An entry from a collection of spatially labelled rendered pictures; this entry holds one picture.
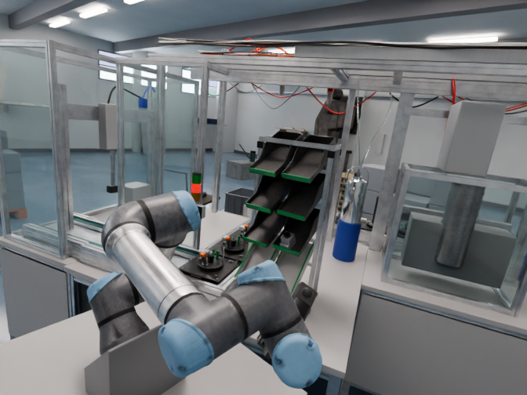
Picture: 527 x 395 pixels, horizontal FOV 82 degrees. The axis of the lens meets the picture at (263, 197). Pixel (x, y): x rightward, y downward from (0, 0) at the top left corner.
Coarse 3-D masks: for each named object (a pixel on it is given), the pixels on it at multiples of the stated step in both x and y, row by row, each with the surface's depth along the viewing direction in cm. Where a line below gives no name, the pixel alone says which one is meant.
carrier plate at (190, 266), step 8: (200, 256) 167; (184, 264) 157; (192, 264) 158; (224, 264) 161; (232, 264) 162; (240, 264) 165; (184, 272) 151; (192, 272) 150; (200, 272) 151; (208, 272) 152; (216, 272) 153; (224, 272) 153; (208, 280) 146; (216, 280) 145
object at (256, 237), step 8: (256, 216) 146; (264, 216) 152; (272, 216) 151; (280, 216) 150; (256, 224) 148; (264, 224) 147; (272, 224) 146; (280, 224) 141; (248, 232) 142; (256, 232) 143; (264, 232) 142; (272, 232) 142; (248, 240) 138; (256, 240) 139; (264, 240) 138; (272, 240) 137
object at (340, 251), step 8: (344, 224) 201; (352, 224) 200; (360, 224) 203; (336, 232) 208; (344, 232) 202; (352, 232) 201; (336, 240) 208; (344, 240) 203; (352, 240) 202; (336, 248) 208; (344, 248) 204; (352, 248) 204; (336, 256) 208; (344, 256) 205; (352, 256) 206
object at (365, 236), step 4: (244, 208) 278; (248, 208) 278; (244, 212) 279; (248, 212) 278; (248, 216) 278; (336, 224) 252; (316, 232) 257; (360, 232) 243; (364, 232) 242; (368, 232) 241; (360, 236) 243; (364, 236) 242; (368, 236) 241; (384, 236) 236; (360, 240) 244; (364, 240) 244; (368, 240) 242; (384, 240) 237; (368, 244) 242
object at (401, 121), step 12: (408, 96) 203; (396, 120) 209; (408, 120) 206; (396, 132) 211; (396, 144) 212; (396, 156) 213; (396, 168) 214; (384, 180) 219; (384, 192) 220; (384, 204) 222; (384, 216) 224; (384, 228) 225; (372, 240) 230
